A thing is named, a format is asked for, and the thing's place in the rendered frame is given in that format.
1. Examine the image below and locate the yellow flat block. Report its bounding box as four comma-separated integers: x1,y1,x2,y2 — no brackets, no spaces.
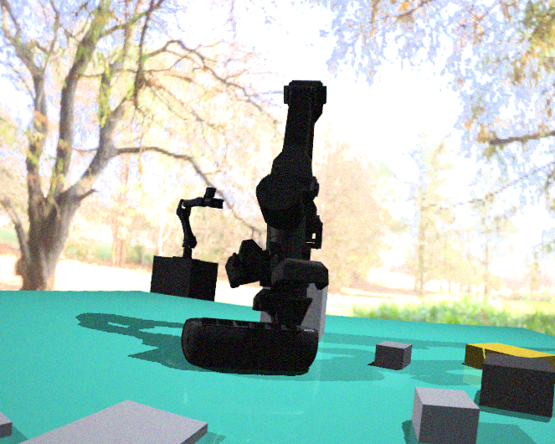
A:
465,343,555,370

